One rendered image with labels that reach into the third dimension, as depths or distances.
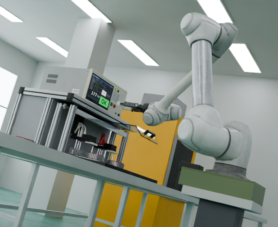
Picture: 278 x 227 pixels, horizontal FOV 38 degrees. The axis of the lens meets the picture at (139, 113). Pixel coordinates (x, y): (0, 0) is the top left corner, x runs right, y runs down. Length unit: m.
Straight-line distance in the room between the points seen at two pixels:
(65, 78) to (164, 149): 3.68
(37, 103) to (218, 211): 1.26
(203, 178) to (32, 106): 1.18
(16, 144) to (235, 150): 0.97
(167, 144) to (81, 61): 1.99
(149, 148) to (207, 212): 4.36
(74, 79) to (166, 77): 6.18
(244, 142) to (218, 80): 6.28
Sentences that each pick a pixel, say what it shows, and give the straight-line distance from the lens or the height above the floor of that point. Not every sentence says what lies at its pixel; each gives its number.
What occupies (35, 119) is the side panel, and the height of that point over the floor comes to 0.93.
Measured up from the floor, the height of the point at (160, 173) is 1.03.
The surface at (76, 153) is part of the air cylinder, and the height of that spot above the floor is 0.80.
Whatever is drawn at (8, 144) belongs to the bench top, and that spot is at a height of 0.71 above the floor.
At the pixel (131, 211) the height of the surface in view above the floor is 0.39.
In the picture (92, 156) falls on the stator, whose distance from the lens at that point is 2.38.
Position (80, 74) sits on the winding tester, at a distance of 2.58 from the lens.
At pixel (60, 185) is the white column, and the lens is 6.61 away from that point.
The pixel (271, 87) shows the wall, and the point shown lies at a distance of 7.91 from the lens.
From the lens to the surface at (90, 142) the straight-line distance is 2.44.
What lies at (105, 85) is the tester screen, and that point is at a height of 1.27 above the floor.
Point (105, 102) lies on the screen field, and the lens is 2.67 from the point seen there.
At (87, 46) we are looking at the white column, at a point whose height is 2.77.
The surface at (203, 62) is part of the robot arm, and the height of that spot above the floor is 1.35.
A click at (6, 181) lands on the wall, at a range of 10.55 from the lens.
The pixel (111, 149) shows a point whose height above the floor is 0.89.
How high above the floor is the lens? 0.66
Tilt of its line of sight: 11 degrees up
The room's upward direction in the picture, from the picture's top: 14 degrees clockwise
